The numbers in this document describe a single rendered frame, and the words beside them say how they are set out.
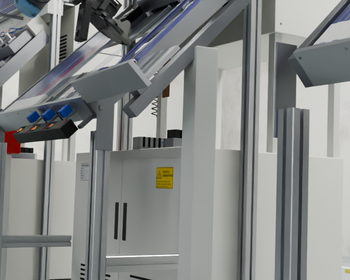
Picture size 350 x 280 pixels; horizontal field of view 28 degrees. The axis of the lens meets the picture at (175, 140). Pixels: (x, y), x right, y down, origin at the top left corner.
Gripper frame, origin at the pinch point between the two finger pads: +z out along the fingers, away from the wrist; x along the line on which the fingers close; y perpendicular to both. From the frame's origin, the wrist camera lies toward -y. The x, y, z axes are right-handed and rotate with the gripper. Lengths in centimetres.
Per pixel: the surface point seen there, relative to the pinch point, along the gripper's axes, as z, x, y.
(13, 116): -6.9, 30.8, -30.5
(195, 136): 9, -53, -32
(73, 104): -6.9, -12.8, -30.6
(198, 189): 16, -53, -42
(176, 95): 213, 399, 202
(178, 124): 232, 399, 179
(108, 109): -2.6, -25.4, -30.3
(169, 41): 3.3, -21.0, -0.9
